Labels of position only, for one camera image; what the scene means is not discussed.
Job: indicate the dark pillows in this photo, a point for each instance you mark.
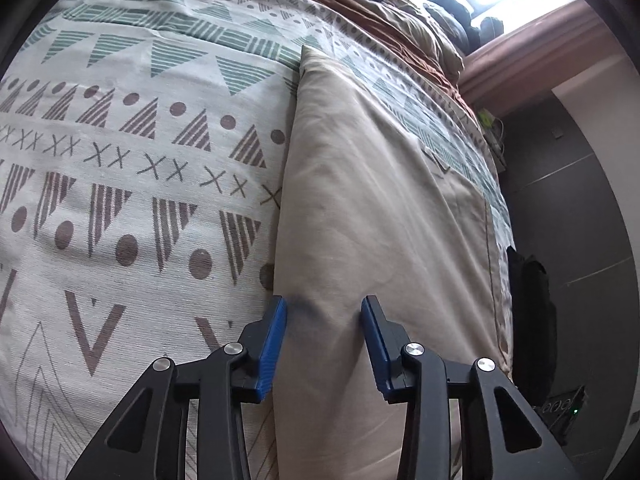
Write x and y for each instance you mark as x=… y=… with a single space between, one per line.
x=455 y=15

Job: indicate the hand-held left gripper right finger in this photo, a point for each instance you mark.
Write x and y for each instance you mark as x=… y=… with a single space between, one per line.
x=376 y=345

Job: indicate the patterned blanket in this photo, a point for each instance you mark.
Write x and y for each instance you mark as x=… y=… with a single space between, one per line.
x=125 y=160

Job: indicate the dark device with green light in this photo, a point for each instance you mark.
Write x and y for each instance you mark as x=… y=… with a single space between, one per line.
x=560 y=410

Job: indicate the black bag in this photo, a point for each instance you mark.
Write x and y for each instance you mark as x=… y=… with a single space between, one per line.
x=532 y=330

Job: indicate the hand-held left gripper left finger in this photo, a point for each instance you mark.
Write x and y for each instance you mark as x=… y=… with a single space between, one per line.
x=272 y=345

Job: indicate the pink curtain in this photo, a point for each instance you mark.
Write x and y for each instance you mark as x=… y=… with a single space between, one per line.
x=540 y=50

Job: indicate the brown and beige duvet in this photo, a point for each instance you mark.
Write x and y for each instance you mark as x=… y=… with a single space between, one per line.
x=410 y=25

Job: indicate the green item on nightstand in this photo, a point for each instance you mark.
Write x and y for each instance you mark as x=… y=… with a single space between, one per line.
x=484 y=119

